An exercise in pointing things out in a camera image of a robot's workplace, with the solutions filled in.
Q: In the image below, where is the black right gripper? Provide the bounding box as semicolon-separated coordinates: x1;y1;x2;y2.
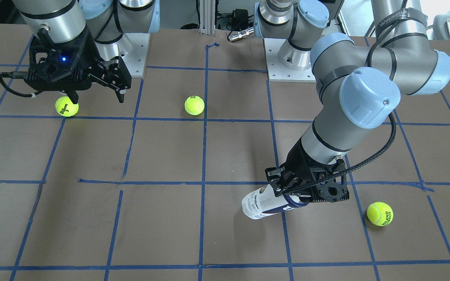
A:
24;27;132;105

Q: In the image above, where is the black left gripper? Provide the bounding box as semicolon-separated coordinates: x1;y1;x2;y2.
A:
265;137;346;197

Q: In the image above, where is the white blue tennis ball can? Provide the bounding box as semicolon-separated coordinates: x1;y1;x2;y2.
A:
241;185;308;219

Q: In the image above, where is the metal base plate arm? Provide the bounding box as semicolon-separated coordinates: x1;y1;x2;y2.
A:
264;38;316;83

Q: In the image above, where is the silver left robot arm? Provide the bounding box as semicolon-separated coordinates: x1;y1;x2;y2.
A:
255;0;450;203

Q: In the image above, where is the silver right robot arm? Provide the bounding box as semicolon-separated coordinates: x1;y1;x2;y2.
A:
7;0;161;104

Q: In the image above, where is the yellow tennis ball printed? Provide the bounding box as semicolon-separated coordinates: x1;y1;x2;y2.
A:
366;202;394;226

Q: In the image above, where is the yellow tennis ball far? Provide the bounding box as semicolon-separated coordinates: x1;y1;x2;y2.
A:
184;96;205;116

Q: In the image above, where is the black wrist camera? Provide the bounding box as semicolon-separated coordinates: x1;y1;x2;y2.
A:
308;174;350;203

